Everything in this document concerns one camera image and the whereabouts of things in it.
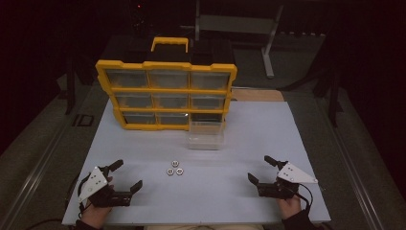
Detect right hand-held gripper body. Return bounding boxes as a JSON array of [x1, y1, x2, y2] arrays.
[[256, 161, 320, 200]]

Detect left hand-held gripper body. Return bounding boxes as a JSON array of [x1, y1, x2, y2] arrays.
[[78, 166, 133, 209]]

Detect pulled-out clear plastic drawer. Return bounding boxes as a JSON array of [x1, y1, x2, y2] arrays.
[[186, 120, 225, 151]]

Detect yellow and black organizer cabinet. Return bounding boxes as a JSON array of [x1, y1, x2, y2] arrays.
[[95, 36, 238, 132]]

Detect person's left hand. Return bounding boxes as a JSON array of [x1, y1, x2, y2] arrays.
[[79, 204, 113, 230]]

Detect person's right hand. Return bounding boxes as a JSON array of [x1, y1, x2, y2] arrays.
[[277, 195, 303, 221]]

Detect brown wooden board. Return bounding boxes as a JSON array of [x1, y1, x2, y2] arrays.
[[231, 88, 285, 103]]

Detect set of clear cabinet drawers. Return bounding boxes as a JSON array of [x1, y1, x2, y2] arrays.
[[106, 70, 231, 126]]

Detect grey metal stand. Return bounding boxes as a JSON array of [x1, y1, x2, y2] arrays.
[[180, 0, 285, 80]]

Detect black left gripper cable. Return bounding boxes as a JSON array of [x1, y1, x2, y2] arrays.
[[25, 173, 94, 230]]

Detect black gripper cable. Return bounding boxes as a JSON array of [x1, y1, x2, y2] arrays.
[[25, 173, 94, 230], [286, 182, 314, 214]]

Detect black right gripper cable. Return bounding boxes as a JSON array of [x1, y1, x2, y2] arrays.
[[286, 182, 314, 214]]

